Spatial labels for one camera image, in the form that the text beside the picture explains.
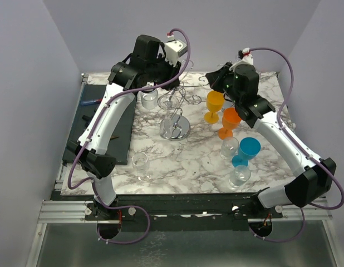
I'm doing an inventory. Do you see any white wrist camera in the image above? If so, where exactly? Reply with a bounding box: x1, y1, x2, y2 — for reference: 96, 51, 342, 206
229, 47, 254, 71
164, 39, 188, 67

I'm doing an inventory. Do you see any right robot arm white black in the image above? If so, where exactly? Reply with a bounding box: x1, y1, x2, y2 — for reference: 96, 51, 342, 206
205, 62, 336, 218

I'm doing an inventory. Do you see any chrome spiral wire rack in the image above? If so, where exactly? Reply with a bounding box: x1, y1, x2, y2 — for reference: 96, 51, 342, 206
258, 72, 275, 81

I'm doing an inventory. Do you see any chrome swirl wine glass rack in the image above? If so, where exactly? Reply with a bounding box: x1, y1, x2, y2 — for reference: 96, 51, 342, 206
160, 60, 208, 141

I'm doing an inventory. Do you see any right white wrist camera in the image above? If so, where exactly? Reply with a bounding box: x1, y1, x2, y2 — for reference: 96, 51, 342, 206
229, 47, 254, 71

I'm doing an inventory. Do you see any small dark socket tool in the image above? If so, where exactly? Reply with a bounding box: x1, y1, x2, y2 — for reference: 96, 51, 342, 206
82, 115, 92, 122

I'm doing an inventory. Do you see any dark grey box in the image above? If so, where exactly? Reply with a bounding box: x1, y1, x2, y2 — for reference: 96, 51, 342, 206
63, 84, 137, 165

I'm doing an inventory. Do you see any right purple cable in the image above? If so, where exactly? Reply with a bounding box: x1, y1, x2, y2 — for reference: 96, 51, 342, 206
238, 47, 344, 243

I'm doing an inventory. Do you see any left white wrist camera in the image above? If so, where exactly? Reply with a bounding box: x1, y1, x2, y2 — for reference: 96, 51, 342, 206
164, 39, 188, 67

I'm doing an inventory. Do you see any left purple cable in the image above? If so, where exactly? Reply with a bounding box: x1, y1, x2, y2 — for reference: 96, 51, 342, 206
67, 27, 192, 245

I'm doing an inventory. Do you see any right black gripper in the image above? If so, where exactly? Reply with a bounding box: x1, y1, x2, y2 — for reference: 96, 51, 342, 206
205, 63, 241, 106

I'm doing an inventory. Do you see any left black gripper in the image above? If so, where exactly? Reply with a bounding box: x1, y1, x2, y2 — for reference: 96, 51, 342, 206
145, 52, 180, 90

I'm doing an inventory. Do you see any aluminium mounting rail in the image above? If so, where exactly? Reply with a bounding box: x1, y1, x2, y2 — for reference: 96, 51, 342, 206
38, 201, 333, 224

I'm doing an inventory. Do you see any blue plastic wine glass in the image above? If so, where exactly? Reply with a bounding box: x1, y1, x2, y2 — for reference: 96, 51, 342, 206
232, 137, 261, 167

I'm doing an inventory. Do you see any orange plastic wine glass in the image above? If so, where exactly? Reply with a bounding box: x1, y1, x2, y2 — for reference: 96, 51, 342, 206
218, 107, 242, 140

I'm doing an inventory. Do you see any blue handled screwdriver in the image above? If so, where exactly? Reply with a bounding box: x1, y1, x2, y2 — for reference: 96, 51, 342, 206
80, 98, 102, 106

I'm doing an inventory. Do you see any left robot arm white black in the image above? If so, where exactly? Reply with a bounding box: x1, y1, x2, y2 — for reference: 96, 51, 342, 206
67, 32, 190, 220

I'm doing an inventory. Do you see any yellow plastic wine glass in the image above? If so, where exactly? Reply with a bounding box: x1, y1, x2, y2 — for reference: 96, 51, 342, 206
204, 91, 225, 124

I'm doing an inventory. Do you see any clear wine glass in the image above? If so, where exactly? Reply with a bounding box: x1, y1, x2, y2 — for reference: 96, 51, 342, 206
229, 165, 251, 190
132, 152, 152, 181
220, 136, 239, 160
141, 89, 159, 110
158, 95, 179, 139

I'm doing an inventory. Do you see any purple cable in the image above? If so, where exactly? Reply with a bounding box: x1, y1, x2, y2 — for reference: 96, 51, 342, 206
67, 27, 192, 245
238, 47, 344, 243

